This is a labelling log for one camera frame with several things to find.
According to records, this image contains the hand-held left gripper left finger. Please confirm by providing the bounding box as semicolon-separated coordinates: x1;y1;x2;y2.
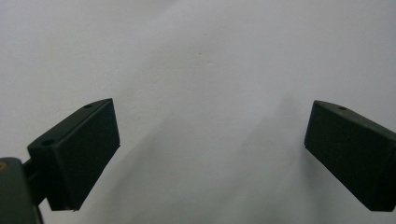
21;98;121;212

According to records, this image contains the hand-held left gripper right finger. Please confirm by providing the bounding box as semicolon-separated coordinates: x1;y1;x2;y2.
304;100;396;213

